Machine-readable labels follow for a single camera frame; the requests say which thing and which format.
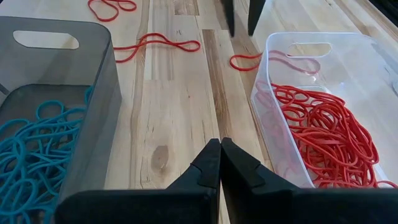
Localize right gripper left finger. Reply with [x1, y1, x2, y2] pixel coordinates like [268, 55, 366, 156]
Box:
[55, 138, 221, 224]

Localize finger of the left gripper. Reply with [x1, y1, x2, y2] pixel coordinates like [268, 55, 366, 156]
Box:
[221, 0, 236, 39]
[247, 0, 267, 37]

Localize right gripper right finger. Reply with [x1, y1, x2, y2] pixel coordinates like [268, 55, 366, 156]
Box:
[220, 138, 398, 224]

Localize teal thin rubber band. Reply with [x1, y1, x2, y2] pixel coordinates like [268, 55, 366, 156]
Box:
[0, 118, 32, 147]
[62, 85, 95, 122]
[0, 136, 29, 187]

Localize pile of blue rubber bands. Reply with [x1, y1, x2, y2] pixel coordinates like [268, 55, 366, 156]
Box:
[18, 146, 74, 197]

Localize red and teal band cluster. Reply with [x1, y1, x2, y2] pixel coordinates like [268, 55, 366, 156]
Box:
[15, 119, 83, 150]

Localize teal cables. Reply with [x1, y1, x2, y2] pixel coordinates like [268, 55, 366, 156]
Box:
[0, 179, 58, 224]

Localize clear plastic basket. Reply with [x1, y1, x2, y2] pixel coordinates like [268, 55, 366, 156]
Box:
[250, 32, 398, 189]

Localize grey translucent plastic basket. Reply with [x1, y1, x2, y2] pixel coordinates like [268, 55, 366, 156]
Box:
[0, 16, 123, 224]

